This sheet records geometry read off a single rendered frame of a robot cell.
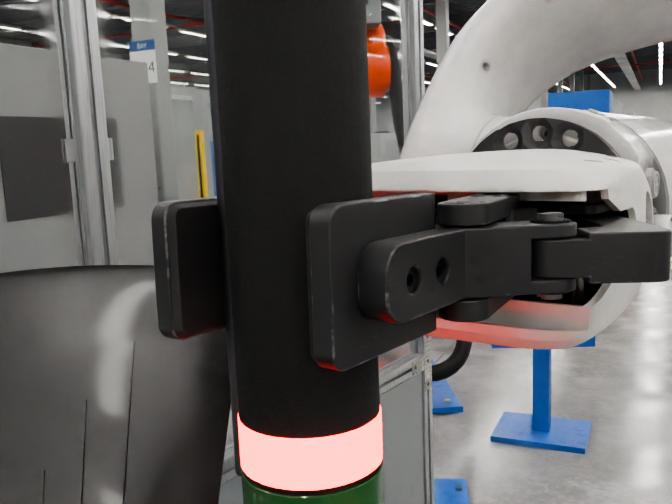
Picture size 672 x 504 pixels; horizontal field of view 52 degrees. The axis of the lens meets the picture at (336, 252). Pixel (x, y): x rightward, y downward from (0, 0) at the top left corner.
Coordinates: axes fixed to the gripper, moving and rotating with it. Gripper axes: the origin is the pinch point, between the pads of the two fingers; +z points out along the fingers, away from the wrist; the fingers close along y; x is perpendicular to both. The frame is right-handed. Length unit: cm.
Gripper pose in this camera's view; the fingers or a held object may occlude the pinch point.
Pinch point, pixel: (295, 267)
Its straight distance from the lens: 15.9
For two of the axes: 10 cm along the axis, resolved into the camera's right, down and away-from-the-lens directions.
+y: -8.0, -0.6, 5.9
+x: -0.3, -9.9, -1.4
